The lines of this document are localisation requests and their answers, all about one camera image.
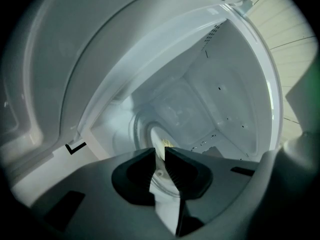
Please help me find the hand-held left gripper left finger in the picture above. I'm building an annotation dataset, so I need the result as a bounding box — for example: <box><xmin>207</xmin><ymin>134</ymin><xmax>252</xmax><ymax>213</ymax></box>
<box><xmin>29</xmin><ymin>147</ymin><xmax>177</xmax><ymax>240</ymax></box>

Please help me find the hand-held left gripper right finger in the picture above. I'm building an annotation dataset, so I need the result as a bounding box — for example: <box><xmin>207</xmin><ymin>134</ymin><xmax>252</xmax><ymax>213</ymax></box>
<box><xmin>164</xmin><ymin>146</ymin><xmax>260</xmax><ymax>237</ymax></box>

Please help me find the white microwave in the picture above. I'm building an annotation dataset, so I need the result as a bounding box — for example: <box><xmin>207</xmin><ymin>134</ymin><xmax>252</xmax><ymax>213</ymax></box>
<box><xmin>1</xmin><ymin>0</ymin><xmax>286</xmax><ymax>201</ymax></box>

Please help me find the white flat plate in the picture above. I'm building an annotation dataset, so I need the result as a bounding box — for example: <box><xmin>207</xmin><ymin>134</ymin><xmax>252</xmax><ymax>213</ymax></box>
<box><xmin>133</xmin><ymin>113</ymin><xmax>182</xmax><ymax>200</ymax></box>

